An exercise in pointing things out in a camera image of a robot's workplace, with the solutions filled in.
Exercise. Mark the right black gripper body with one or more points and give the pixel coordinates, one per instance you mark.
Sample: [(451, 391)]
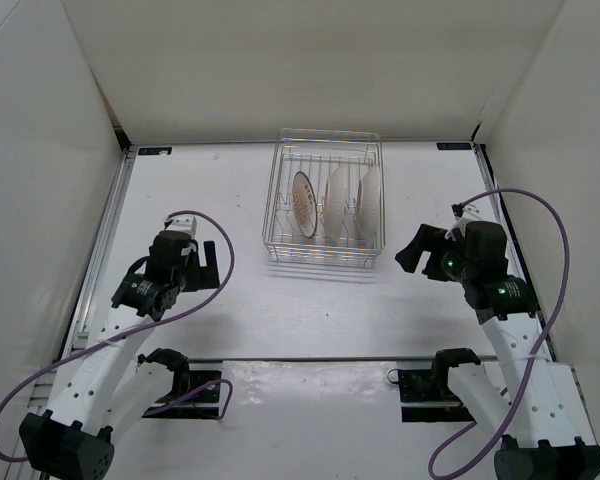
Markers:
[(450, 264)]

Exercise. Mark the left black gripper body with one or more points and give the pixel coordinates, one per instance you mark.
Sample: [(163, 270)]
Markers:
[(187, 277)]

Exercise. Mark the floral patterned plate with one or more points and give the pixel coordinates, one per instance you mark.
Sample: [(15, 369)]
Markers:
[(368, 204), (335, 203)]

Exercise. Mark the wire dish rack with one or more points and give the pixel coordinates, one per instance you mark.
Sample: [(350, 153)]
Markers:
[(318, 153)]

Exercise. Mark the brown patterned small plate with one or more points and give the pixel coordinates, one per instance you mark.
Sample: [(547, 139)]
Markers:
[(304, 205)]

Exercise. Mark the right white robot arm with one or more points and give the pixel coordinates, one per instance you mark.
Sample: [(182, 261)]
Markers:
[(534, 435)]

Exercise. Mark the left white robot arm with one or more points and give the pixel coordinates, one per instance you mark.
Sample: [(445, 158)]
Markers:
[(116, 384)]

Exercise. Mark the right blue corner label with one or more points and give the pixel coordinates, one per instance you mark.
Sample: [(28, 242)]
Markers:
[(453, 146)]

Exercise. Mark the blue corner label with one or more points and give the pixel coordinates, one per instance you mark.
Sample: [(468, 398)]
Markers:
[(154, 151), (453, 146)]

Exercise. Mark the left blue corner label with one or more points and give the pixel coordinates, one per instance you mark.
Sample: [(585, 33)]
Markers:
[(154, 151)]

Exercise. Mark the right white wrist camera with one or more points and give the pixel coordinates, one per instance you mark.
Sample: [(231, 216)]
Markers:
[(463, 215)]

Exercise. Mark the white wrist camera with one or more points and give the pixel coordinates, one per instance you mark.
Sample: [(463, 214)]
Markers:
[(463, 215), (184, 223)]

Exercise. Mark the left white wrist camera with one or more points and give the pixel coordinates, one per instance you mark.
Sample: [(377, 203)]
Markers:
[(184, 223)]

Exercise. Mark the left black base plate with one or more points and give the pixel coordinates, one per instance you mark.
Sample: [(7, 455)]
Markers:
[(201, 406)]

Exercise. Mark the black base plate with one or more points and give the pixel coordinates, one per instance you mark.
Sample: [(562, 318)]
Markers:
[(423, 401), (201, 406)]

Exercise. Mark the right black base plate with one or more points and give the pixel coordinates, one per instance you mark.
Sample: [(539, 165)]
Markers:
[(423, 401)]

